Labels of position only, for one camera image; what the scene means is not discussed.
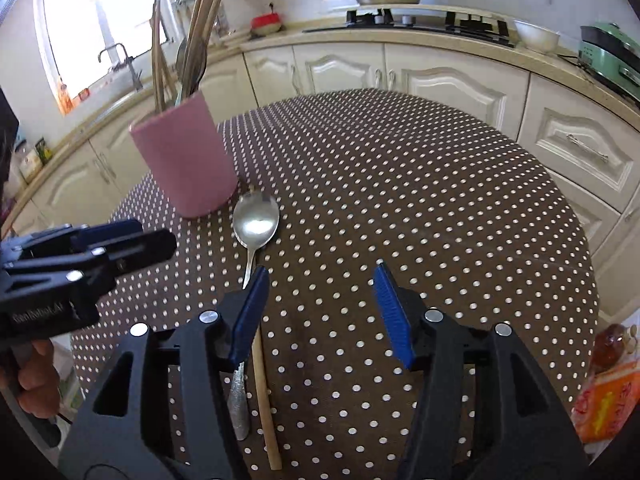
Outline window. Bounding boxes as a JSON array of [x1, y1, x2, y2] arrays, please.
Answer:
[[35, 0, 173, 116]]

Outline long bamboo chopstick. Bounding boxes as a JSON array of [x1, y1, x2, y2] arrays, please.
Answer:
[[250, 320, 284, 472]]

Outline grey kitchen faucet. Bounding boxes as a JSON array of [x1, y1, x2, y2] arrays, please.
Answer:
[[97, 43, 143, 92]]

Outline red lidded bowl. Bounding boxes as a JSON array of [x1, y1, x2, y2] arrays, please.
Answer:
[[250, 2, 287, 37]]

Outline pink cup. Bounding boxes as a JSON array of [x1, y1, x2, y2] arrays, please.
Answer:
[[130, 91, 238, 219]]

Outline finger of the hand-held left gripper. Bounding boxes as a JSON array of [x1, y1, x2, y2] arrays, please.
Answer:
[[90, 230, 178, 277], [70, 219, 143, 253]]

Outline steel tablespoon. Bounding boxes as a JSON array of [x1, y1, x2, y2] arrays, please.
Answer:
[[227, 186, 281, 442]]

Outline cream lower cabinets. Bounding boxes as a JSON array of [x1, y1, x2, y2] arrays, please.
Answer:
[[10, 42, 640, 321]]

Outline white bowl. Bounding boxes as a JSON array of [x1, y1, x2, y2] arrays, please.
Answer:
[[514, 19, 561, 53]]

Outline bunch of wooden chopsticks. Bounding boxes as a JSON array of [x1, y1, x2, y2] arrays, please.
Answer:
[[149, 0, 237, 113]]

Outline brown polka dot tablecloth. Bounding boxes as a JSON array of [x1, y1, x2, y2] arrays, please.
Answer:
[[70, 87, 598, 480]]

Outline person's left hand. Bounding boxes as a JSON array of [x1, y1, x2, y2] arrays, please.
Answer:
[[16, 339, 62, 419]]

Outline black gas stove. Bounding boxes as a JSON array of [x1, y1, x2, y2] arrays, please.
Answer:
[[302, 7, 516, 50]]

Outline dark steel spoon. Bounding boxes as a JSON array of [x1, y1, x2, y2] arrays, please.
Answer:
[[175, 35, 208, 102]]

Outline orange bottle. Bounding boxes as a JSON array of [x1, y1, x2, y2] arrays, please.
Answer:
[[56, 77, 76, 113]]

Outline green electric cooker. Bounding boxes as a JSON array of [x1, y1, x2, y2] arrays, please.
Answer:
[[577, 21, 640, 98]]

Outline glass jar with black lid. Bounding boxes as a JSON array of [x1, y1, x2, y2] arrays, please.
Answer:
[[15, 140, 43, 183]]

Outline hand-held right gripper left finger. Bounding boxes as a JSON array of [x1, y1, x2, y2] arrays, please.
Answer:
[[57, 265, 271, 480]]

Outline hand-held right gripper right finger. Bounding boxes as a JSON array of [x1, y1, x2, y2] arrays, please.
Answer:
[[372, 261, 588, 480]]

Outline orange snack bag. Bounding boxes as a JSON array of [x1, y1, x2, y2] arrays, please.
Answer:
[[572, 365, 640, 443]]

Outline amber plastic bottle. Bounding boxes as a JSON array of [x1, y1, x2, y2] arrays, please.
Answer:
[[590, 324, 640, 376]]

